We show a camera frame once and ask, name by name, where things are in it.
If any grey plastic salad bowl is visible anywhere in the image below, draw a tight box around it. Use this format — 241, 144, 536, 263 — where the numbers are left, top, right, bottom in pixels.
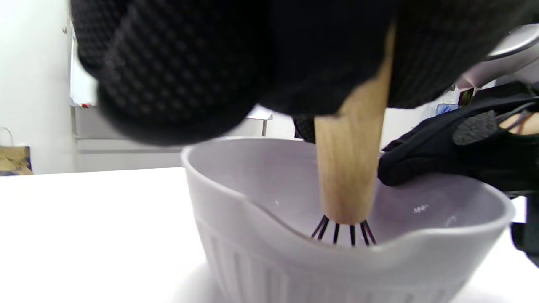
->
181, 137, 517, 303

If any whiteboard on metal stand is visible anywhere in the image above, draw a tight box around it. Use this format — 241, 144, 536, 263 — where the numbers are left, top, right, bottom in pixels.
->
69, 25, 275, 169

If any person's right hand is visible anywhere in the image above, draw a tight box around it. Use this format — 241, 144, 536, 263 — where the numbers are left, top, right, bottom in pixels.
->
377, 82, 539, 192

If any grey black hand controller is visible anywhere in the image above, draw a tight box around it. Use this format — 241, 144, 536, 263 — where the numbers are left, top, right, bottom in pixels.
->
455, 23, 539, 91
510, 194, 539, 268

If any brown paper bag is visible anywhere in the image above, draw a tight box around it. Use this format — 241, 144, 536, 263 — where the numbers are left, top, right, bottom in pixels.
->
0, 126, 34, 177

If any black whisk with wooden handle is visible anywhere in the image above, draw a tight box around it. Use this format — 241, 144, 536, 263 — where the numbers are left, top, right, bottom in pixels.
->
311, 21, 397, 247

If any person's left hand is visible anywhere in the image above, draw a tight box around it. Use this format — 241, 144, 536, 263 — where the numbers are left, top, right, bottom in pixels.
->
69, 0, 539, 146

